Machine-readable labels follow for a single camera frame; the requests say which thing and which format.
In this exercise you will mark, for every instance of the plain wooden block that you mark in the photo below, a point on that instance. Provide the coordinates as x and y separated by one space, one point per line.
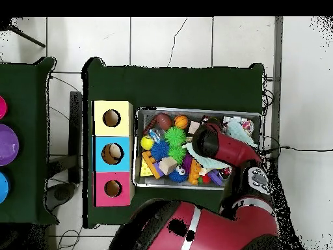
167 166
193 127

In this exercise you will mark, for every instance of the mint green waffle cloth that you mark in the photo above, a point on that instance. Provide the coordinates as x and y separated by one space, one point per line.
239 131

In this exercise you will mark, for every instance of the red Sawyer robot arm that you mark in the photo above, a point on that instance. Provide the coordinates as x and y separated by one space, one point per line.
229 148

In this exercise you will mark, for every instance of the wooden box with three holes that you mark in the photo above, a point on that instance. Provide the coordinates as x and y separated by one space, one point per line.
122 122

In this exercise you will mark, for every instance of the green spiky rubber ball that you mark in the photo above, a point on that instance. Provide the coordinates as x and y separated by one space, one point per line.
175 136

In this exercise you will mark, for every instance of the clear plastic packet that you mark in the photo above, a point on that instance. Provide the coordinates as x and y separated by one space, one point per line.
156 134

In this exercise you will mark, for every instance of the blue spiky rubber ball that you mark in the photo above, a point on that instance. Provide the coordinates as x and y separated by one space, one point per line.
159 150

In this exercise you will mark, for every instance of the small brown football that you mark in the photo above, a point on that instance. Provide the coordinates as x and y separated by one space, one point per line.
164 121

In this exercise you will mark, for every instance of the yellow ball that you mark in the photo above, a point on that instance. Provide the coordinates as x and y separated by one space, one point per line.
147 142

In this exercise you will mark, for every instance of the small orange basketball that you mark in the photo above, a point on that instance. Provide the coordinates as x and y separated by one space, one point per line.
181 122

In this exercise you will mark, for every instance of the dark green tablecloth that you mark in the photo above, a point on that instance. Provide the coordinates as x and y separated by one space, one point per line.
169 88
26 86

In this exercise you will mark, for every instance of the purple plastic bowl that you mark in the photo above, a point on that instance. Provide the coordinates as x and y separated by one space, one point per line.
7 144

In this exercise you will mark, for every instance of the pink plastic bowl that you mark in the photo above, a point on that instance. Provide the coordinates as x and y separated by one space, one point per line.
2 108

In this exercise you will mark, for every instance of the blue plastic bowl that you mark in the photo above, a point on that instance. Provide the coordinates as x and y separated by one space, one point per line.
3 187

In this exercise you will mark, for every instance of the black tripod leg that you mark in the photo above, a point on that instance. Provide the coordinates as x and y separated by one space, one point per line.
26 36

